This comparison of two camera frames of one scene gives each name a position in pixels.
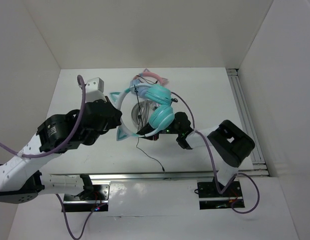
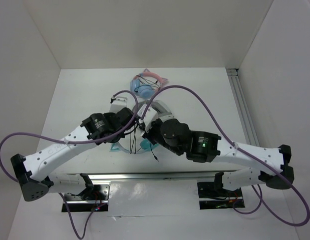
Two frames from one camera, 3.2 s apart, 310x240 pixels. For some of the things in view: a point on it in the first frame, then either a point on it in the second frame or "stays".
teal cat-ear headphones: (162, 116) → (144, 144)
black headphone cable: (139, 131) → (130, 149)
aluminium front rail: (145, 176) stays
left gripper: (115, 121) → (107, 115)
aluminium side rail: (259, 167) stays
